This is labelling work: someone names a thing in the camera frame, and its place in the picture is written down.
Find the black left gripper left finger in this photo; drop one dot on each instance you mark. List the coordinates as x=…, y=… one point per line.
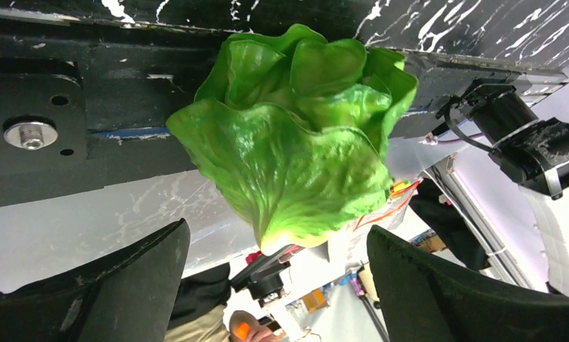
x=127, y=295

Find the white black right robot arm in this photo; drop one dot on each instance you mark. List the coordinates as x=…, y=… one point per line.
x=531, y=152

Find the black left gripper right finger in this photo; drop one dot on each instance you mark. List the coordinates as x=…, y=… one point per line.
x=426, y=298

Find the person in background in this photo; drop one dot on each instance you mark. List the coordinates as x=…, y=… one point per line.
x=199, y=310

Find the green lettuce leaf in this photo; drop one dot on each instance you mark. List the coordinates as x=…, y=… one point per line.
x=294, y=131

